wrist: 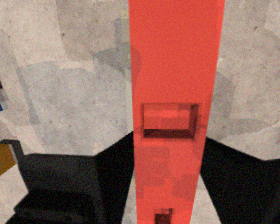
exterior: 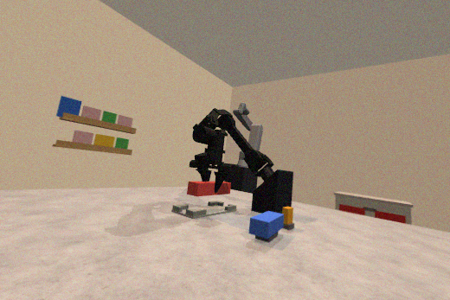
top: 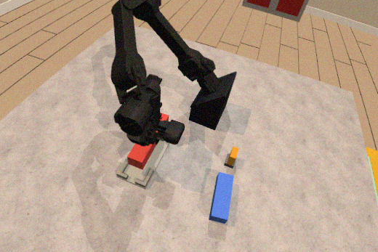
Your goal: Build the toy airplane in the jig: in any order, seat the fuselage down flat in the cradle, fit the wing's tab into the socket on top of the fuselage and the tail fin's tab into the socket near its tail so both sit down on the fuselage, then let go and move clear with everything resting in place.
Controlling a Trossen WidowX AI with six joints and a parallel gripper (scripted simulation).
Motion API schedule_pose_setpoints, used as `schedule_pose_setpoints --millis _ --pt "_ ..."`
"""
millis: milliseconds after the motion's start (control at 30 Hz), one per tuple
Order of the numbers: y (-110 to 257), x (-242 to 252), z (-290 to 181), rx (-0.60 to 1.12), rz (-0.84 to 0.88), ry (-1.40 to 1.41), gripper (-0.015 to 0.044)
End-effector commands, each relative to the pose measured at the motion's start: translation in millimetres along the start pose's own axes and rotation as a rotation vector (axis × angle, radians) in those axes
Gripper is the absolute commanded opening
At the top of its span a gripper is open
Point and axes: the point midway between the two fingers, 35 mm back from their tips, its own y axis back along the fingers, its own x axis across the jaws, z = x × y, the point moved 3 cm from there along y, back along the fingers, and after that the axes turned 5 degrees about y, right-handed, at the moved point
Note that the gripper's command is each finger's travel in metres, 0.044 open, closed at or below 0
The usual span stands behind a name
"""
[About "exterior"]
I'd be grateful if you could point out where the orange-yellow rectangular block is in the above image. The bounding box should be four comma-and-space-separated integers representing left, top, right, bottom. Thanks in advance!
282, 207, 293, 224

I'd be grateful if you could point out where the red tapered block with two sockets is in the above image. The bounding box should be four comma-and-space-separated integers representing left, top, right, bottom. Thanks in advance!
187, 182, 231, 196

